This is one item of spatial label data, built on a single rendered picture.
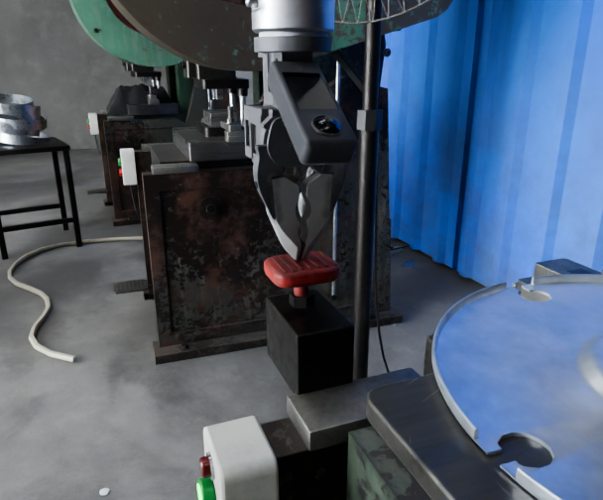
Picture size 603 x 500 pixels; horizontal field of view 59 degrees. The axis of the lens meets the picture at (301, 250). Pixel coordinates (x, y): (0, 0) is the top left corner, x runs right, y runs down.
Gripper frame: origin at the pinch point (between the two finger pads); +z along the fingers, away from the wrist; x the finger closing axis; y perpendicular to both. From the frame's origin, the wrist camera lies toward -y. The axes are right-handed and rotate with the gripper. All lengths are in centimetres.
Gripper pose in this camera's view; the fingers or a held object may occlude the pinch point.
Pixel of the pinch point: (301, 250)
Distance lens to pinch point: 53.9
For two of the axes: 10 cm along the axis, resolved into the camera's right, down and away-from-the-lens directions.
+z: 0.0, 9.4, 3.3
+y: -3.6, -3.1, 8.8
